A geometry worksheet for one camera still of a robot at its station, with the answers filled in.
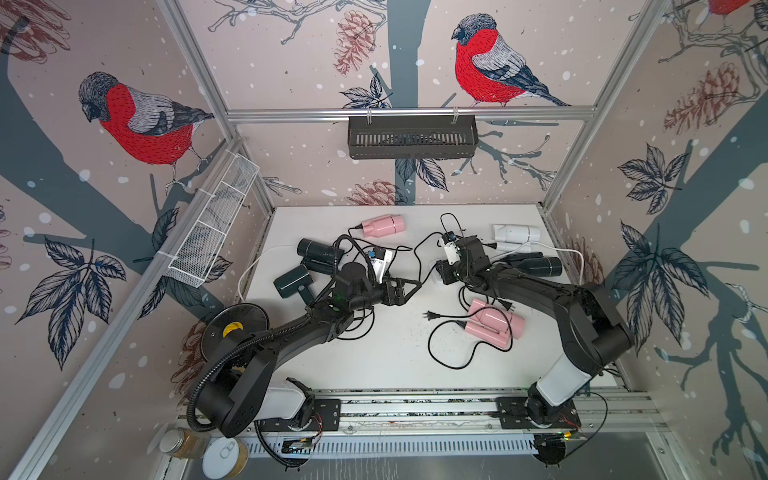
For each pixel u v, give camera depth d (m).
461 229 1.15
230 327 0.75
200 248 0.85
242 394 0.41
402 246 0.98
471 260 0.73
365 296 0.70
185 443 0.63
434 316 0.90
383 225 1.08
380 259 0.74
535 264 1.01
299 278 0.93
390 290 0.71
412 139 1.05
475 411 0.75
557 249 1.09
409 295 0.73
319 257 1.04
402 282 0.71
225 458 0.64
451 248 0.84
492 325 0.86
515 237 1.04
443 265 0.84
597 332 0.46
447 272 0.83
